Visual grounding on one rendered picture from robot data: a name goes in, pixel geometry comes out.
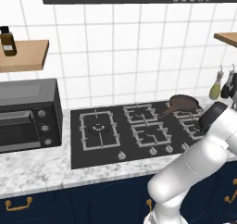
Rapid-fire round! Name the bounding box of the wooden wall shelf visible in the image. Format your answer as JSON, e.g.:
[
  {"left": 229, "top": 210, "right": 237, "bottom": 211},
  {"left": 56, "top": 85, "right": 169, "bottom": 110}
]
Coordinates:
[
  {"left": 213, "top": 31, "right": 237, "bottom": 49},
  {"left": 0, "top": 39, "right": 51, "bottom": 74}
]

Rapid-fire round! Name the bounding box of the navy cupboard door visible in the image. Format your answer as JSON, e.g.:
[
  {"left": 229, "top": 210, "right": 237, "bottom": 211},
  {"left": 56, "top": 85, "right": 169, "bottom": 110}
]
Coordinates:
[
  {"left": 69, "top": 173, "right": 155, "bottom": 224},
  {"left": 180, "top": 160, "right": 237, "bottom": 224}
]

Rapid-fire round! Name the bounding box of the dark glass bottle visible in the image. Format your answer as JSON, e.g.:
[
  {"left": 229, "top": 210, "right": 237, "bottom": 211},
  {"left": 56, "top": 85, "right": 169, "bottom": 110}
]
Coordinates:
[{"left": 220, "top": 65, "right": 237, "bottom": 99}]

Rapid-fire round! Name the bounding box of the black toaster oven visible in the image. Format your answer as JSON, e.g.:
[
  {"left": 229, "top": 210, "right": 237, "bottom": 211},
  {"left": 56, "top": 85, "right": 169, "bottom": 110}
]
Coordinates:
[{"left": 0, "top": 78, "right": 64, "bottom": 155}]

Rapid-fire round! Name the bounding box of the brown glass bottle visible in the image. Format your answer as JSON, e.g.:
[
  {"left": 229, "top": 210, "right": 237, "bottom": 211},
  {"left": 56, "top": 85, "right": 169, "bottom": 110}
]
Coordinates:
[{"left": 0, "top": 25, "right": 18, "bottom": 57}]

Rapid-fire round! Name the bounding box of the gold cupboard handle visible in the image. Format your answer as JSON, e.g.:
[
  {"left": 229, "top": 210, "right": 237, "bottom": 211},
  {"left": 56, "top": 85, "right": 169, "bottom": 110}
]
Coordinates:
[
  {"left": 145, "top": 198, "right": 154, "bottom": 217},
  {"left": 223, "top": 178, "right": 237, "bottom": 205}
]

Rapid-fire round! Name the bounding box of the black gas hob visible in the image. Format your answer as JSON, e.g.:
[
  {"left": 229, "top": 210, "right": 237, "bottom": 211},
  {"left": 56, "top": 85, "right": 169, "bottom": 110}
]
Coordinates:
[{"left": 69, "top": 99, "right": 230, "bottom": 170}]

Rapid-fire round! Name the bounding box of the toaster oven glass door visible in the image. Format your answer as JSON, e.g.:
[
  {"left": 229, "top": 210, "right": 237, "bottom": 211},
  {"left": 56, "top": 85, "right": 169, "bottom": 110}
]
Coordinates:
[{"left": 0, "top": 109, "right": 42, "bottom": 153}]

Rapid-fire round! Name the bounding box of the navy drawer front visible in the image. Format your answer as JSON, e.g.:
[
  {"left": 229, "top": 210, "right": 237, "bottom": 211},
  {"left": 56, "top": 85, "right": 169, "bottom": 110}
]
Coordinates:
[{"left": 0, "top": 186, "right": 74, "bottom": 224}]

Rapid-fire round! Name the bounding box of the gold drawer handle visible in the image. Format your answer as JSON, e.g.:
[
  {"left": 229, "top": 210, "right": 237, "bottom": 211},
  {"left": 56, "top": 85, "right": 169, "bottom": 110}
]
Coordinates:
[{"left": 5, "top": 196, "right": 33, "bottom": 212}]

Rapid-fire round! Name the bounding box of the brown frying pan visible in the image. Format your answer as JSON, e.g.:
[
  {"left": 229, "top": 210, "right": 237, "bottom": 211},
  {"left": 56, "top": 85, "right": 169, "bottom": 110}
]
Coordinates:
[{"left": 158, "top": 93, "right": 200, "bottom": 119}]

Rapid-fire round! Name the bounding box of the yellow oil bottle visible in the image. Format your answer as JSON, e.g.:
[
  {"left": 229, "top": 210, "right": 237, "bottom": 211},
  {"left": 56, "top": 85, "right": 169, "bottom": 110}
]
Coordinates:
[{"left": 208, "top": 65, "right": 225, "bottom": 101}]

